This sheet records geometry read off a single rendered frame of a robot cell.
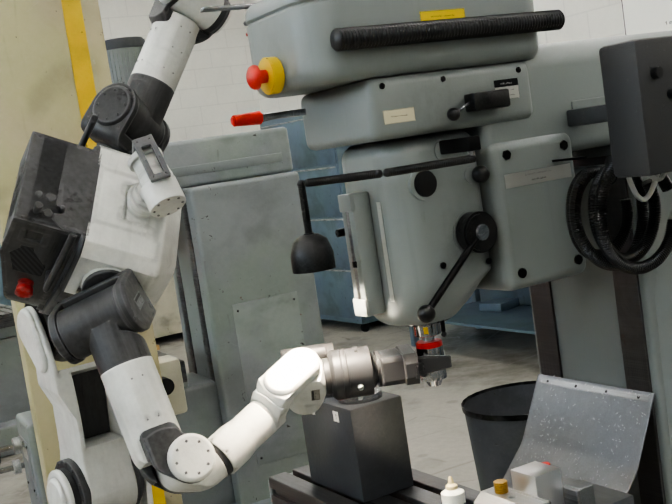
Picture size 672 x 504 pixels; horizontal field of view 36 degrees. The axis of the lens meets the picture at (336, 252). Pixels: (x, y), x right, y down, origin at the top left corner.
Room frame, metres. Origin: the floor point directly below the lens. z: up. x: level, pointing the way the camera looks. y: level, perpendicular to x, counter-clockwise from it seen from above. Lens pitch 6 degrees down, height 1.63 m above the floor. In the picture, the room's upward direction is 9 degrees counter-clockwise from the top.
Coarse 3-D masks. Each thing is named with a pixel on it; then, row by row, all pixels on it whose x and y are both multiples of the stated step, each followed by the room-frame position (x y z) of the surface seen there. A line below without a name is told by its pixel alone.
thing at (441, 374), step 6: (432, 348) 1.80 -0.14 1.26; (438, 348) 1.80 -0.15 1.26; (420, 354) 1.81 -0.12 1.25; (426, 354) 1.80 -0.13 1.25; (432, 354) 1.80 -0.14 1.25; (438, 354) 1.80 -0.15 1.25; (432, 372) 1.80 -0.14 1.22; (438, 372) 1.80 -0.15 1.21; (444, 372) 1.81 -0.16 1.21; (426, 378) 1.80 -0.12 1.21; (432, 378) 1.80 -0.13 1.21; (438, 378) 1.80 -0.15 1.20; (444, 378) 1.81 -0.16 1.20
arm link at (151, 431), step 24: (144, 360) 1.69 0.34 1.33; (120, 384) 1.66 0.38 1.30; (144, 384) 1.67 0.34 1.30; (120, 408) 1.66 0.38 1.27; (144, 408) 1.65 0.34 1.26; (168, 408) 1.67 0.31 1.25; (144, 432) 1.63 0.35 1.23; (168, 432) 1.64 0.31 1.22; (144, 456) 1.63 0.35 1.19; (168, 456) 1.61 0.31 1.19; (192, 456) 1.62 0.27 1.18; (192, 480) 1.61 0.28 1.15
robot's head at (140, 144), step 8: (144, 136) 1.81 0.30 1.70; (152, 136) 1.81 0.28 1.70; (136, 144) 1.80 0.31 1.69; (144, 144) 1.80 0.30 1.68; (152, 144) 1.80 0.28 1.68; (136, 152) 1.81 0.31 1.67; (160, 152) 1.80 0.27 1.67; (128, 160) 1.82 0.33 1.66; (144, 160) 1.78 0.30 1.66; (160, 160) 1.79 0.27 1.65; (144, 168) 1.78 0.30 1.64; (168, 168) 1.78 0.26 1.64; (152, 176) 1.77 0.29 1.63; (160, 176) 1.77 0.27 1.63; (168, 176) 1.78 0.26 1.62
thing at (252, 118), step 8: (256, 112) 1.79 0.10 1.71; (280, 112) 1.82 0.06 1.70; (288, 112) 1.83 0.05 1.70; (296, 112) 1.83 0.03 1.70; (304, 112) 1.84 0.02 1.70; (232, 120) 1.78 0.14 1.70; (240, 120) 1.78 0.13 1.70; (248, 120) 1.78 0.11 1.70; (256, 120) 1.79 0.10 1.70; (264, 120) 1.81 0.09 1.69
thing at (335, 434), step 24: (336, 408) 2.01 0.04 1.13; (360, 408) 1.98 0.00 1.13; (384, 408) 2.00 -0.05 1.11; (312, 432) 2.12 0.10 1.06; (336, 432) 2.03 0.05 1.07; (360, 432) 1.97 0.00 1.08; (384, 432) 2.00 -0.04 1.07; (312, 456) 2.14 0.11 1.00; (336, 456) 2.04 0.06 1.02; (360, 456) 1.97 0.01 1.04; (384, 456) 1.99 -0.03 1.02; (408, 456) 2.02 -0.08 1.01; (336, 480) 2.05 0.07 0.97; (360, 480) 1.97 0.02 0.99; (384, 480) 1.99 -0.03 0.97; (408, 480) 2.02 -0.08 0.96
